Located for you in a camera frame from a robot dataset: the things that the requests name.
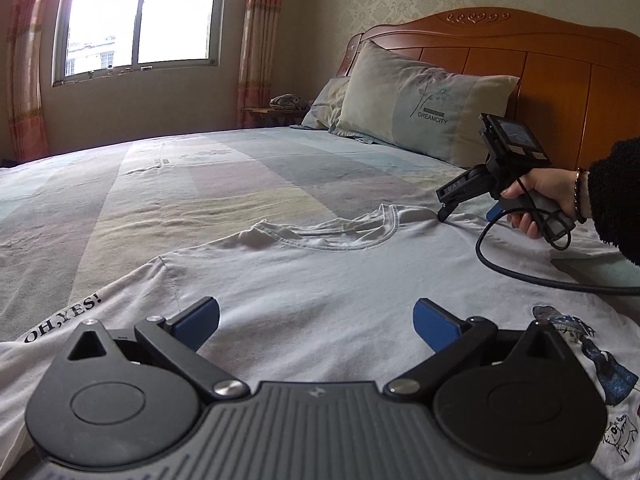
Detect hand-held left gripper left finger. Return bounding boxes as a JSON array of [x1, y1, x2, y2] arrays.
[[66, 296, 250, 403]]

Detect wooden headboard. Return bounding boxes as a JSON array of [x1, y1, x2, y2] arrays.
[[335, 10, 640, 196]]

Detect white printed t-shirt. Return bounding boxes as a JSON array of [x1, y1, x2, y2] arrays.
[[0, 204, 640, 480]]

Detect checked curtain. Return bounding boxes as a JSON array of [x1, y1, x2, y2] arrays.
[[236, 0, 286, 131], [5, 0, 56, 161]]

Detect small pale blue pillow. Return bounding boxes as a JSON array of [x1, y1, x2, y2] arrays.
[[300, 76, 351, 131]]

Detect beaded bracelet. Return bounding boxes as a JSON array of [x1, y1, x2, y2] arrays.
[[572, 167, 589, 224]]

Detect wooden nightstand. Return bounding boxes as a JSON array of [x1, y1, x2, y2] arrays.
[[242, 105, 313, 128]]

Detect large printed pillow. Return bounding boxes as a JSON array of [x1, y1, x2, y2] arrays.
[[330, 40, 521, 168]]

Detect grey bundle on nightstand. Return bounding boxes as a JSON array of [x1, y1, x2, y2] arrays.
[[270, 92, 307, 111]]

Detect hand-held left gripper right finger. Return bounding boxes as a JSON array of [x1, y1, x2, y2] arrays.
[[384, 298, 575, 402]]

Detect window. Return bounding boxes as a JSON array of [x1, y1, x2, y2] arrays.
[[52, 0, 221, 86]]

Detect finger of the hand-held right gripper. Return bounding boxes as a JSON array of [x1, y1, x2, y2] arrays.
[[436, 195, 463, 224]]

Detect person's right hand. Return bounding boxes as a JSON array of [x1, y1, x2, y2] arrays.
[[502, 167, 581, 240]]

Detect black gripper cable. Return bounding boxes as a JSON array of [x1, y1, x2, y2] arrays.
[[475, 210, 640, 297]]

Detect bed with striped sheet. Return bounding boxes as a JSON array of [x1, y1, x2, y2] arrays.
[[0, 125, 640, 480]]

